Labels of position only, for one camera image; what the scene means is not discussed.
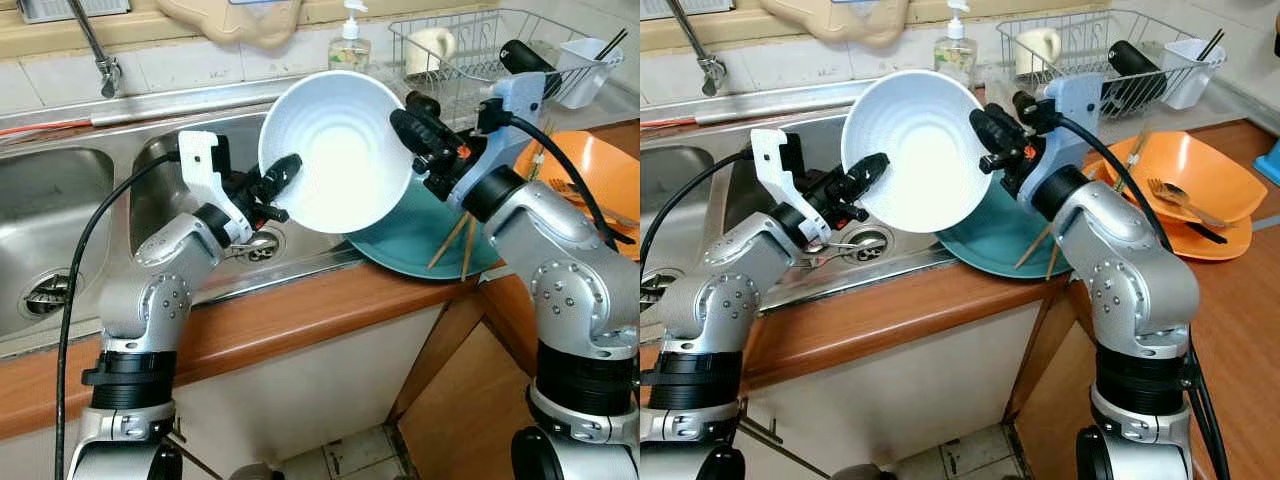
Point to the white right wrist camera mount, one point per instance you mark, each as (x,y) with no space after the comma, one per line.
(515,100)
(1075,100)

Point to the teal plate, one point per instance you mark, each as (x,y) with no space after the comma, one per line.
(410,250)
(985,255)

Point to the black utensil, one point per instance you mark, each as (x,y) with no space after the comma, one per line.
(622,236)
(1210,232)

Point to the blue plastic object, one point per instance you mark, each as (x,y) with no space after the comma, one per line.
(1270,165)

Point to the brown wooden cabinet door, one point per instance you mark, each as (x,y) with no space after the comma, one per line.
(470,420)
(1060,420)

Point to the stainless steel double sink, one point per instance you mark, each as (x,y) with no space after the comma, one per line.
(670,180)
(50,200)

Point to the orange bowl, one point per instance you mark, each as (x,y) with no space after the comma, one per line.
(600,170)
(1210,165)

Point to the black bottle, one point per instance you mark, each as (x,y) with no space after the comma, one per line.
(525,58)
(1135,62)

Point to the white ceramic bowl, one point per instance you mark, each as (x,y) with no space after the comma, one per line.
(915,150)
(340,150)

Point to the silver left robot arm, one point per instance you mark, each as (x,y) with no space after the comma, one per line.
(140,300)
(715,300)

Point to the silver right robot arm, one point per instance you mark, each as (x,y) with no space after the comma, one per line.
(1140,290)
(570,290)

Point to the metal faucet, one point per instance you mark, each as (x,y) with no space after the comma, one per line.
(105,70)
(710,70)

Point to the metal spoon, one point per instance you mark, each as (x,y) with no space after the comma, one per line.
(835,246)

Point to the wooden chopstick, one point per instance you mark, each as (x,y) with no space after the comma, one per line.
(541,152)
(1053,263)
(1136,158)
(469,262)
(1033,246)
(448,242)

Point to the cream mug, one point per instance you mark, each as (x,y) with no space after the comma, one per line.
(432,50)
(1040,50)

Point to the beige plastic object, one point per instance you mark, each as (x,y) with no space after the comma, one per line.
(850,22)
(240,25)

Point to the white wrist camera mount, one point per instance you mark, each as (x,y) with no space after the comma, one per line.
(200,165)
(1075,100)
(515,100)
(770,160)

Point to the beige cabinet door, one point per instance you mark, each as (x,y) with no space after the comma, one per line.
(300,400)
(900,400)

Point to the white plastic utensil holder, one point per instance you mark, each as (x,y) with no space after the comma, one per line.
(1190,75)
(585,75)

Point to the dark chopstick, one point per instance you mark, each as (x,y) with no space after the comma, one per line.
(1212,44)
(612,45)

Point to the clear soap dispenser bottle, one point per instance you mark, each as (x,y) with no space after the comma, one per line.
(350,50)
(956,55)

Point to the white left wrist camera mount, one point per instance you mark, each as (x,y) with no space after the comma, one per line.
(770,160)
(200,165)

